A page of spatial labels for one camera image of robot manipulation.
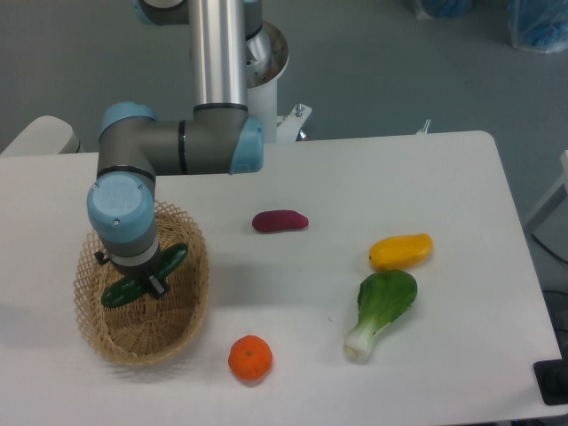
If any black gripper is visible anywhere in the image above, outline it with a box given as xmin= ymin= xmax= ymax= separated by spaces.
xmin=94 ymin=246 xmax=170 ymax=297

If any dark green cucumber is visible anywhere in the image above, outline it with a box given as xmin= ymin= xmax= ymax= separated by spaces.
xmin=100 ymin=243 xmax=189 ymax=309

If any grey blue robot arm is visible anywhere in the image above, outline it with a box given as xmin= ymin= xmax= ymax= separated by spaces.
xmin=87 ymin=1 xmax=264 ymax=308

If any woven wicker basket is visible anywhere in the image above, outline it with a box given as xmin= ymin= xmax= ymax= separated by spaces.
xmin=74 ymin=201 xmax=209 ymax=366

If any orange mandarin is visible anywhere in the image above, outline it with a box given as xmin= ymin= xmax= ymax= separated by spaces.
xmin=227 ymin=335 xmax=273 ymax=382

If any purple sweet potato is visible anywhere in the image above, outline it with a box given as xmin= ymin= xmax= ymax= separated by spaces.
xmin=251 ymin=209 xmax=310 ymax=233

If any white chair armrest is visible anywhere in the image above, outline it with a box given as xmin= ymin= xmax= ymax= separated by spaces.
xmin=1 ymin=115 xmax=84 ymax=157

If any green bok choy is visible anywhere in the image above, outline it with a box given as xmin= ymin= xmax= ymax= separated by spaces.
xmin=343 ymin=270 xmax=418 ymax=364

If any yellow bell pepper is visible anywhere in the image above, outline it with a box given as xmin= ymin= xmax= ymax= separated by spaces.
xmin=368 ymin=233 xmax=434 ymax=272

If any blue plastic bag middle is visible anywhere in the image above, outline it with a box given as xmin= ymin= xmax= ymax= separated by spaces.
xmin=411 ymin=0 xmax=475 ymax=20

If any blue plastic bag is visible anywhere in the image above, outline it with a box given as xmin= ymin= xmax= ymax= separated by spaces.
xmin=411 ymin=0 xmax=475 ymax=20
xmin=508 ymin=0 xmax=567 ymax=53

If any black box at table edge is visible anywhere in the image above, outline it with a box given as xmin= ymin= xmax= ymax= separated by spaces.
xmin=533 ymin=359 xmax=567 ymax=406

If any blue plastic bag right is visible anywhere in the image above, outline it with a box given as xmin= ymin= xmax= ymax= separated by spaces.
xmin=508 ymin=0 xmax=567 ymax=53

